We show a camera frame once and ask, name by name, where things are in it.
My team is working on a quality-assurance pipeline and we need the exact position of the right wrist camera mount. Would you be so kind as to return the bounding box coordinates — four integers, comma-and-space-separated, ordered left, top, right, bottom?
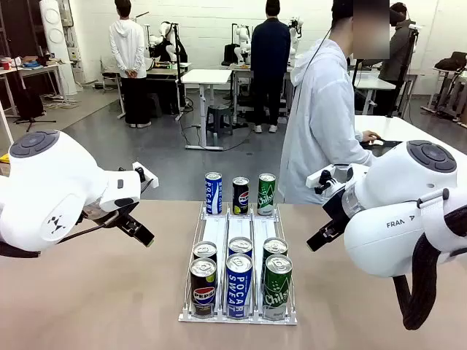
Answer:
305, 163, 353, 196

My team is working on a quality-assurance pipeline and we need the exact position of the white can dispenser rack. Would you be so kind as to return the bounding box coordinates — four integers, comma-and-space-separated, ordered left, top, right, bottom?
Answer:
177, 202, 298, 325

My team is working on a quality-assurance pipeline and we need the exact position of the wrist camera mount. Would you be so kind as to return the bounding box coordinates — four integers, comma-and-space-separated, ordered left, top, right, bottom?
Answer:
131, 162, 160, 189
305, 163, 353, 196

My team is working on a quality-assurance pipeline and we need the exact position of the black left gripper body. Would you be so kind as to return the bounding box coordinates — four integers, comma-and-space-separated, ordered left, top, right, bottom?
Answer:
82, 203, 133, 229

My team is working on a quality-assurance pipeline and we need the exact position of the arm black cable sleeve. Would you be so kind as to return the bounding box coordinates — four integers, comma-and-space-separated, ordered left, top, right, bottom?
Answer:
393, 209, 467, 331
0, 243, 41, 260

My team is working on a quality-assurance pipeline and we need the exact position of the black bag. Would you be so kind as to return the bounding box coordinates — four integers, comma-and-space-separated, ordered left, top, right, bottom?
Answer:
433, 50, 467, 72

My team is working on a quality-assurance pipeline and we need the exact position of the black Pepsi can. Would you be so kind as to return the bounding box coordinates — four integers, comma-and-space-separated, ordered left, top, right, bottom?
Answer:
192, 241, 218, 263
231, 176, 251, 216
189, 257, 218, 319

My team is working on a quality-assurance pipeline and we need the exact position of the person's white-sleeved right forearm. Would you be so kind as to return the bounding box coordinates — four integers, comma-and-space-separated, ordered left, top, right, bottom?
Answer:
348, 136, 377, 168

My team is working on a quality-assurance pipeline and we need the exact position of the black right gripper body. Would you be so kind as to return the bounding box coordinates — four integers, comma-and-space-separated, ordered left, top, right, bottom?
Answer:
320, 190, 358, 235

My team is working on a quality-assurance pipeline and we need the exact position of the person in white jacket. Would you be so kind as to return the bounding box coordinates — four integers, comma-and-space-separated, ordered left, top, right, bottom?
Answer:
277, 0, 390, 205

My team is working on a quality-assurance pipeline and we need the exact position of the tall white air conditioner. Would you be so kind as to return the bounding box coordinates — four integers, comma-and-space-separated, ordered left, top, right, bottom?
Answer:
39, 0, 80, 96

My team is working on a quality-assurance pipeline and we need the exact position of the green Chilsung can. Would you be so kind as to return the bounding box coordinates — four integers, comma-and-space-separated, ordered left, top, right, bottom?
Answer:
263, 254, 293, 321
256, 173, 277, 217
260, 237, 289, 292

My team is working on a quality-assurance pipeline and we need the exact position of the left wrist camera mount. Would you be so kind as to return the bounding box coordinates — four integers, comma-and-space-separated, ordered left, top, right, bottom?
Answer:
131, 162, 160, 189

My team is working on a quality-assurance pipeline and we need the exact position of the black plastic tray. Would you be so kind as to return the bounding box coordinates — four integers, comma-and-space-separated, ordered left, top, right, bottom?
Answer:
360, 137, 404, 149

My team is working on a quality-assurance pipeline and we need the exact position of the bystander in navy top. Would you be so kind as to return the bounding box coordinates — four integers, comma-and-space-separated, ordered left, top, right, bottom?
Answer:
250, 0, 292, 134

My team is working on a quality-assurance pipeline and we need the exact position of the cluttered white side table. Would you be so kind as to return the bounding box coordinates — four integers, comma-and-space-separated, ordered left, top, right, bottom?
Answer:
0, 60, 66, 110

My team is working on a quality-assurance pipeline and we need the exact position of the left arm black cable sleeve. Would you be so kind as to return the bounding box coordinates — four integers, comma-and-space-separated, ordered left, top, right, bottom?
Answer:
0, 243, 41, 260

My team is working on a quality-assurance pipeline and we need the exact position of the small white background table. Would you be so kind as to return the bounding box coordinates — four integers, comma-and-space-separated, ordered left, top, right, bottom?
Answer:
181, 68, 234, 151

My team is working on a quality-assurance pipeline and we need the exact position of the black tripod stand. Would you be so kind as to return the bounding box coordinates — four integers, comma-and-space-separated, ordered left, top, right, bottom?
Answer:
1, 34, 58, 133

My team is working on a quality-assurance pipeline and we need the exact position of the blue Pocari Sweat can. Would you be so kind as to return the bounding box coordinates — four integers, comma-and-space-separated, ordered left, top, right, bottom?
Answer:
228, 236, 253, 258
204, 171, 223, 215
225, 253, 254, 320

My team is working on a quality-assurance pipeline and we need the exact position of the bystander in white hoodie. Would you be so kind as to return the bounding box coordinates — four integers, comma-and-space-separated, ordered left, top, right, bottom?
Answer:
108, 0, 153, 129

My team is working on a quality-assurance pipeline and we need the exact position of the bystander in grey jacket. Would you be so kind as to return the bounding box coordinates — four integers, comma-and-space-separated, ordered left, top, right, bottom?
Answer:
377, 2, 415, 117

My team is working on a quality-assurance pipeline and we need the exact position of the grey plastic stool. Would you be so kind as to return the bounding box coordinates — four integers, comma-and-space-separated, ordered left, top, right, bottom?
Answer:
205, 104, 234, 139

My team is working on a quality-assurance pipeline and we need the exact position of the large white table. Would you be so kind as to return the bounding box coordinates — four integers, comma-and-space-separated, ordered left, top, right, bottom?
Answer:
353, 114, 467, 172

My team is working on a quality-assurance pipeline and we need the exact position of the long white background table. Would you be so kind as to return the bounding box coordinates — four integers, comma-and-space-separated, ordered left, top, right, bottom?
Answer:
350, 69, 397, 116

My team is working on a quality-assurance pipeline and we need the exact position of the right arm black cable sleeve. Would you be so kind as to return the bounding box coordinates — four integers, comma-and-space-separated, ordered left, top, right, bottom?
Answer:
393, 209, 467, 331

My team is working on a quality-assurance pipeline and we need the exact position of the person's right hand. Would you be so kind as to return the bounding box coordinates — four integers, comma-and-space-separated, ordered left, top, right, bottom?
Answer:
359, 130, 383, 145

